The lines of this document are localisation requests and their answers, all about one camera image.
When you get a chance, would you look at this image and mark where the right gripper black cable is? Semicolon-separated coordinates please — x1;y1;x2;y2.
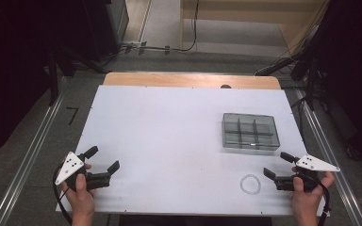
316;181;333;226

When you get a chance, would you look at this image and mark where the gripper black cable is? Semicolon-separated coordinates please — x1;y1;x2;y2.
316;181;333;226
52;164;74;225

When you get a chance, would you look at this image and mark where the clear grey compartment box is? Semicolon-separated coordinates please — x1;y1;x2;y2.
221;112;281;151

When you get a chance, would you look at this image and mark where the black metal stand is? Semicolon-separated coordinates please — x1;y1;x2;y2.
45;40;107;106
290;46;320;111

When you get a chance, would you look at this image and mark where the beige wooden shelf unit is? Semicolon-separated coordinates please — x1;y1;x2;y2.
179;0;328;57

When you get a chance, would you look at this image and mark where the wooden table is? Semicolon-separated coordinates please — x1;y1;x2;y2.
103;73;282;90

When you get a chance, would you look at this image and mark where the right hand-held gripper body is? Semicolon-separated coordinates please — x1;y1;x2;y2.
274;153;341;193

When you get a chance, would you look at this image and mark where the black floor cable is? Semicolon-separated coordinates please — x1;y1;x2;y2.
119;0;201;55

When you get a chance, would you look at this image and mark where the black cabinet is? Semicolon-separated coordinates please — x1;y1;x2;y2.
84;0;130;62

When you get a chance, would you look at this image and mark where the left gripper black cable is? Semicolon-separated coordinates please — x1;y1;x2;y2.
52;164;74;225

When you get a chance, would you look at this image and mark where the person's left hand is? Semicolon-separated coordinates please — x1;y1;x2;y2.
60;163;97;218

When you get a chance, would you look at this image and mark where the white table cover sheet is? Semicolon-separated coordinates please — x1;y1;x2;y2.
55;84;331;218

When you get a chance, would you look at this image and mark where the metal floor rail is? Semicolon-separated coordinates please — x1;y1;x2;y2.
0;78;69;226
295;89;362;226

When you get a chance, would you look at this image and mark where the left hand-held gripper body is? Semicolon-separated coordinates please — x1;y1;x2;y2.
54;151;111;192

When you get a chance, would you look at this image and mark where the person's right hand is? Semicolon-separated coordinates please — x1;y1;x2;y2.
290;166;336;220

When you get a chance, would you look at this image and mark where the thin black hanging cable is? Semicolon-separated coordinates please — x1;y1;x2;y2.
290;95;307;142

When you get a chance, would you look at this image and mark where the dark curtain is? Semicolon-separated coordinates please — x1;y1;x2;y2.
314;0;362;164
0;0;55;161

